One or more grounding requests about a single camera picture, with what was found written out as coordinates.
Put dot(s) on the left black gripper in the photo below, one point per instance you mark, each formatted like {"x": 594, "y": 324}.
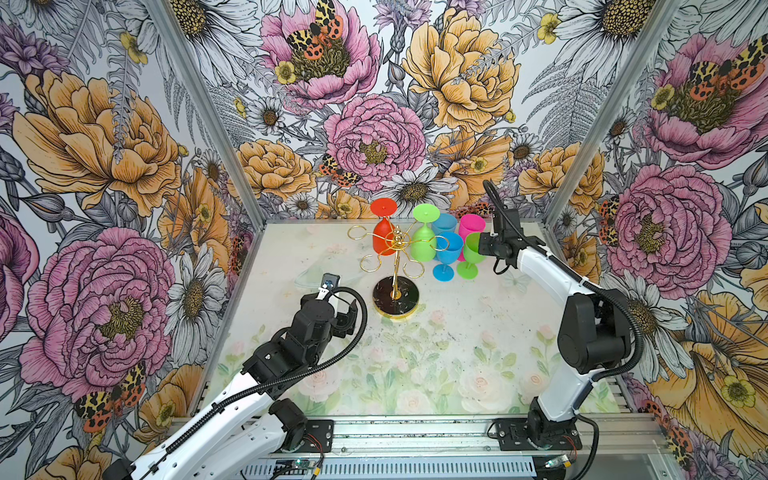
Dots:
{"x": 345, "y": 322}

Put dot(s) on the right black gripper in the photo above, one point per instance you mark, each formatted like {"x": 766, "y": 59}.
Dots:
{"x": 483, "y": 243}

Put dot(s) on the pink wine glass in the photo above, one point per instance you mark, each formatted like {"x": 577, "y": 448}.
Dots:
{"x": 471, "y": 226}

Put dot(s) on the green wine glass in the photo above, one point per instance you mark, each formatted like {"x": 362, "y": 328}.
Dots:
{"x": 467, "y": 269}
{"x": 424, "y": 241}

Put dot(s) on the light blue wine glass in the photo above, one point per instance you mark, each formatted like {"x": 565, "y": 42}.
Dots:
{"x": 445, "y": 223}

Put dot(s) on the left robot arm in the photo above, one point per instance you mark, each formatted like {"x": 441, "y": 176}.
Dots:
{"x": 251, "y": 418}

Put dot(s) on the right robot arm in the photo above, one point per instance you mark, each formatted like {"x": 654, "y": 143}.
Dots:
{"x": 598, "y": 336}

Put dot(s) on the red wine glass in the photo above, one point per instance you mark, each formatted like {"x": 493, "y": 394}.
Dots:
{"x": 383, "y": 233}

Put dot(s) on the small green circuit board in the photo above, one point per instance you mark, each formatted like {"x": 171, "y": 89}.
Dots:
{"x": 294, "y": 467}

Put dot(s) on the right small circuit board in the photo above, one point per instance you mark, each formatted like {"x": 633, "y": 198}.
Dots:
{"x": 561, "y": 461}

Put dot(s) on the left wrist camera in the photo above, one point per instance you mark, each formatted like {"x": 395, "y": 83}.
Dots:
{"x": 328, "y": 283}

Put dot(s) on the gold wire wine glass rack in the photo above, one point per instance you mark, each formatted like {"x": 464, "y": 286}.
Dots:
{"x": 395, "y": 295}

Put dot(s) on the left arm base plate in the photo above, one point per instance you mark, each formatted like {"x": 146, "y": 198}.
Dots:
{"x": 314, "y": 436}

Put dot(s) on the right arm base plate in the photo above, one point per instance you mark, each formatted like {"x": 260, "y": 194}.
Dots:
{"x": 518, "y": 434}

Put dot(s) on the right aluminium corner post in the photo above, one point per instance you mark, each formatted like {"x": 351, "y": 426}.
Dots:
{"x": 650, "y": 37}

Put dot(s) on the aluminium front rail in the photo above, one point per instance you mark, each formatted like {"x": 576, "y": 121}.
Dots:
{"x": 623, "y": 435}

